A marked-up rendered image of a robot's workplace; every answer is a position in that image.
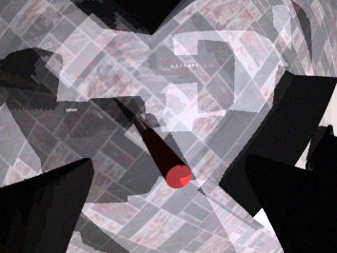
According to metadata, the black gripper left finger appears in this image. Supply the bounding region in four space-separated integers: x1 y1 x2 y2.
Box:
0 157 95 253

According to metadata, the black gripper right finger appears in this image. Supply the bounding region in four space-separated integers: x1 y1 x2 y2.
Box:
245 154 337 253

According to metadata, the dark red peg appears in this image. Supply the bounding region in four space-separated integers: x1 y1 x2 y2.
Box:
141 129 191 188

